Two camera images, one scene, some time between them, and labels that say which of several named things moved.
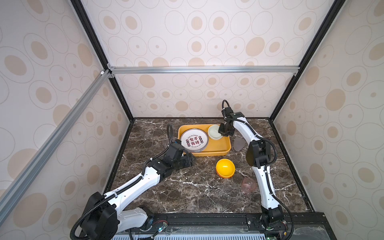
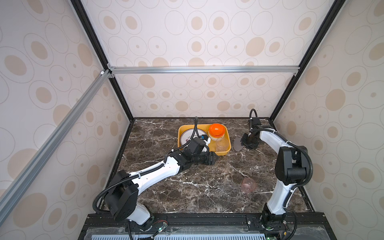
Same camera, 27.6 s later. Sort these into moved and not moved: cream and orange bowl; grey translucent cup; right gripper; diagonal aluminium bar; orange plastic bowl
Moved: orange plastic bowl; right gripper
Not moved: cream and orange bowl; grey translucent cup; diagonal aluminium bar
